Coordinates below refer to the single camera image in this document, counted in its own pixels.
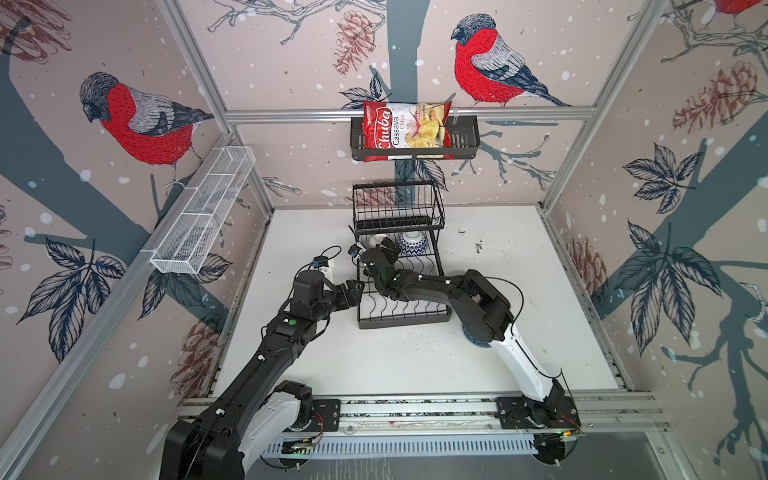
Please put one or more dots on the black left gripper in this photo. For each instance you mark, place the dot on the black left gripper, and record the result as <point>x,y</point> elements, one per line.
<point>354,297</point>

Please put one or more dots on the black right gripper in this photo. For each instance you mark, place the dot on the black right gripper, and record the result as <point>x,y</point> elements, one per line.
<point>390,258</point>

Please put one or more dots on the orange and blue patterned bowl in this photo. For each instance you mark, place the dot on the orange and blue patterned bowl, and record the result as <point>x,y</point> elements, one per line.
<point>412,243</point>

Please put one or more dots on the white red dotted bowl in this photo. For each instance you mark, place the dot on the white red dotted bowl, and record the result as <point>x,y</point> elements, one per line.
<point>376,240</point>

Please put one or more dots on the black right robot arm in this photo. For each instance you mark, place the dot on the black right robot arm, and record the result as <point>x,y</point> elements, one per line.
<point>485,314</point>

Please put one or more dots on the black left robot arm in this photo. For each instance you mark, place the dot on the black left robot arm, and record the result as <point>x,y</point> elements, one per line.
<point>224,440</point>

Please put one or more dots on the blue geometric patterned bowl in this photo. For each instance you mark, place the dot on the blue geometric patterned bowl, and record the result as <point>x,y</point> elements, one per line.
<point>473,340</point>

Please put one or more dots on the red cassava chips bag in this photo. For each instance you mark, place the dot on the red cassava chips bag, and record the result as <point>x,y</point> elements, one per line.
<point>405,125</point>

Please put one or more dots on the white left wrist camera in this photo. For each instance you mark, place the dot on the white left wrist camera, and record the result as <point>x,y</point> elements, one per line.
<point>323,264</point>

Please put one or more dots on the black wire dish rack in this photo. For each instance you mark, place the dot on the black wire dish rack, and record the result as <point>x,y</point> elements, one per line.
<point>390,208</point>

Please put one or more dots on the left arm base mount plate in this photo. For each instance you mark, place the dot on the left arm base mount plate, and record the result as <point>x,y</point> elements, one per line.
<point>318,416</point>

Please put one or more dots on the aluminium front rail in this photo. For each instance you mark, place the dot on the aluminium front rail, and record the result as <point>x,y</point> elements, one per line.
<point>595,411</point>

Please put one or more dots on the black wall shelf basket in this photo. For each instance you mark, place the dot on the black wall shelf basket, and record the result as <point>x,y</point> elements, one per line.
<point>463,132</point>

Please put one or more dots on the white wire mesh basket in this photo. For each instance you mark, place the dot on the white wire mesh basket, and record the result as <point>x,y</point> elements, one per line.
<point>191,237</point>

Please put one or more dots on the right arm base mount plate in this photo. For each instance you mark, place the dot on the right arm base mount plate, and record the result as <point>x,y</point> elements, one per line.
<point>517,413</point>

